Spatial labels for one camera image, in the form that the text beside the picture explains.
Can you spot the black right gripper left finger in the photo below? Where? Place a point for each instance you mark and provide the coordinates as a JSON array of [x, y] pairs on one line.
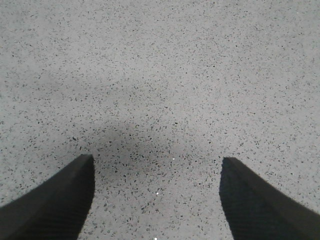
[[55, 210]]

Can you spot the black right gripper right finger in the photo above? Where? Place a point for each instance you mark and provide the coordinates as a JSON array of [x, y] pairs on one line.
[[255, 210]]

